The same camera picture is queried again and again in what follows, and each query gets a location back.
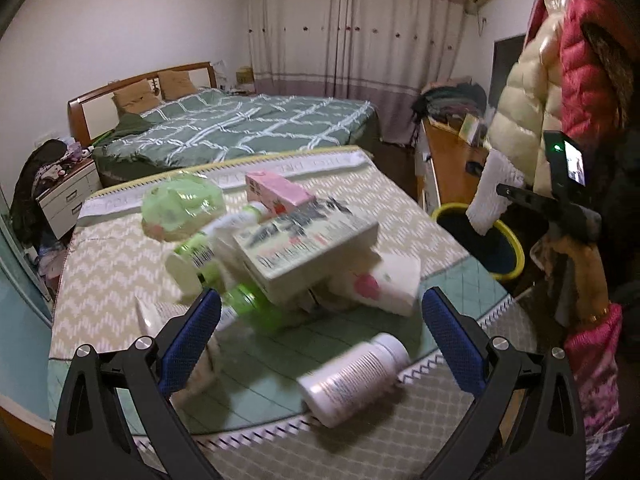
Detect white bedside drawer cabinet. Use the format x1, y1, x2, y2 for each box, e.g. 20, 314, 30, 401
37, 158, 102, 240

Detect white printed carton box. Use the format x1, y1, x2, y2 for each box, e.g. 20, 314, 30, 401
233, 197, 378, 304

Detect black television screen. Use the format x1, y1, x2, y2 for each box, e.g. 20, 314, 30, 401
488, 35, 525, 108

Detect white pill bottle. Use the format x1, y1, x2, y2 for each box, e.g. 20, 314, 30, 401
296, 333, 410, 428

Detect pink white curtain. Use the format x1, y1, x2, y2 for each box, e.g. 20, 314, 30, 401
247, 0, 466, 144

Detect green plastic bag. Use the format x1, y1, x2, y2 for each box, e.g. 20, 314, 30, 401
141, 171, 227, 242

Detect pile of clothes on desk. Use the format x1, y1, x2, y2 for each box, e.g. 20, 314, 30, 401
410, 79, 487, 125

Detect brown left pillow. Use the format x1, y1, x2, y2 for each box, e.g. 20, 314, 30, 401
113, 79, 162, 115

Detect orange wooden desk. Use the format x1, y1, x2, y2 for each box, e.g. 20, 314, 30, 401
414, 119, 488, 214

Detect green white plastic bottle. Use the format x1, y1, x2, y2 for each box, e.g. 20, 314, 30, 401
165, 202, 270, 297

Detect white tissue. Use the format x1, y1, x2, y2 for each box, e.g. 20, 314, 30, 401
465, 150, 525, 235

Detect yellow rimmed trash bin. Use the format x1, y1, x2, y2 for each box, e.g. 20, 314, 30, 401
431, 203, 525, 283

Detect teal quilted mattress cover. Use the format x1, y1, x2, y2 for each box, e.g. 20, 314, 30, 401
46, 253, 511, 436

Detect dark clothes on cabinet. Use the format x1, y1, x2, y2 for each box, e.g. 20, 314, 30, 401
10, 139, 67, 246

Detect white tissue pack pink print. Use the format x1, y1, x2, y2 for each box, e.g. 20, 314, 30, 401
328, 250, 421, 318

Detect brown pillow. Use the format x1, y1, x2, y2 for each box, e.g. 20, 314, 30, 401
157, 70, 198, 101
113, 79, 162, 115

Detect green checked quilt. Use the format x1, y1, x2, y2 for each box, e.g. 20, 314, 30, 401
93, 88, 381, 174

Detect brown right pillow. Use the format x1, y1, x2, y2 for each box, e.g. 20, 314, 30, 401
157, 70, 198, 101

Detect cream puffer jacket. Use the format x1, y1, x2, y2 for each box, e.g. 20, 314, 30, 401
485, 0, 570, 196

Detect wooden bed headboard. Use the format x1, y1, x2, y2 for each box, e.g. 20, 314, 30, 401
67, 62, 217, 148

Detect pink puffer jacket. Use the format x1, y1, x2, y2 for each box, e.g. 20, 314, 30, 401
525, 0, 639, 153

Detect pink milk carton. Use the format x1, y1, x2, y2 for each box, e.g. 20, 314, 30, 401
245, 171, 316, 217

